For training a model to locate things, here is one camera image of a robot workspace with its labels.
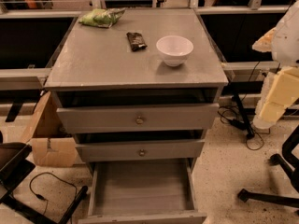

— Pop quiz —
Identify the white gripper with foam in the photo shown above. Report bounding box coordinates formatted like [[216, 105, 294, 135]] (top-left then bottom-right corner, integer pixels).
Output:
[[252, 28, 299, 129]]

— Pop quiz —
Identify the grey bottom drawer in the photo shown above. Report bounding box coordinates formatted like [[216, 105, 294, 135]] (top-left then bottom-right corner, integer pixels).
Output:
[[78, 159, 206, 224]]

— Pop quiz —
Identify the grey drawer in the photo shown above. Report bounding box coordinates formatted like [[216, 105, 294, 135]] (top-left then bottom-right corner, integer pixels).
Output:
[[78, 159, 206, 224], [57, 104, 219, 133], [76, 139, 205, 162]]

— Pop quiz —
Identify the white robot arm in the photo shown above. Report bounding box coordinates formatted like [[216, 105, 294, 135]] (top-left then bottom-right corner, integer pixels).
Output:
[[252, 1, 299, 129]]

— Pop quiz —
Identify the grey top drawer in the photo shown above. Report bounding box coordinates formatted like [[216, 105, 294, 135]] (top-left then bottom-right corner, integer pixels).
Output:
[[57, 104, 219, 133]]

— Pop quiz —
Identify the grey wooden drawer cabinet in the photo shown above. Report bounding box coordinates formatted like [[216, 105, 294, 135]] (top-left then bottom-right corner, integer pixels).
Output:
[[43, 8, 229, 175]]

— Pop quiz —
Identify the grey middle drawer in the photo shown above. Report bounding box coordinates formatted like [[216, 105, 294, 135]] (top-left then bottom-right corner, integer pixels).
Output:
[[76, 139, 205, 162]]

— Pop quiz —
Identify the black table leg stand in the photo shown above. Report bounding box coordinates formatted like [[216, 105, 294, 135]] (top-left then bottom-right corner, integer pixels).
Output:
[[232, 89, 255, 139]]

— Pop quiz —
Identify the white ceramic bowl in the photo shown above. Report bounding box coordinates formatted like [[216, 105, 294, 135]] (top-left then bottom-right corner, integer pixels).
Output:
[[156, 35, 193, 67]]

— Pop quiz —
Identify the dark brown snack packet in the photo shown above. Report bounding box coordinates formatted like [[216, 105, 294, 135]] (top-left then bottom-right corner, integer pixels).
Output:
[[126, 33, 147, 51]]

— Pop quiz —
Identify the black office chair base right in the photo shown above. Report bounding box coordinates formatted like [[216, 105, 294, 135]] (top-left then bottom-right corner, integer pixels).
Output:
[[236, 127, 299, 214]]

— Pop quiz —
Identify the green chip bag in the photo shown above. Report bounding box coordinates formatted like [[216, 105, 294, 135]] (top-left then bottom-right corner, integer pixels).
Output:
[[78, 8, 125, 28]]

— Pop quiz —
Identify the brown cardboard box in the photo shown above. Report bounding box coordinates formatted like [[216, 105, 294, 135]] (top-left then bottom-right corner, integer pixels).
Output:
[[21, 92, 78, 167]]

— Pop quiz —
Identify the black chair left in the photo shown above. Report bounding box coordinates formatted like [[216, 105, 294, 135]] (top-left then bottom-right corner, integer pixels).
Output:
[[0, 142, 88, 224]]

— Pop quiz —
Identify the black cables right floor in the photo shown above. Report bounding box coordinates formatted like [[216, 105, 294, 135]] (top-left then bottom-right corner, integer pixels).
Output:
[[217, 61, 272, 151]]

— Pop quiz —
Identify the black floor cable left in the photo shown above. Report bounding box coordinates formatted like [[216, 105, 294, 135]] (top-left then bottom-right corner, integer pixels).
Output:
[[29, 172, 78, 217]]

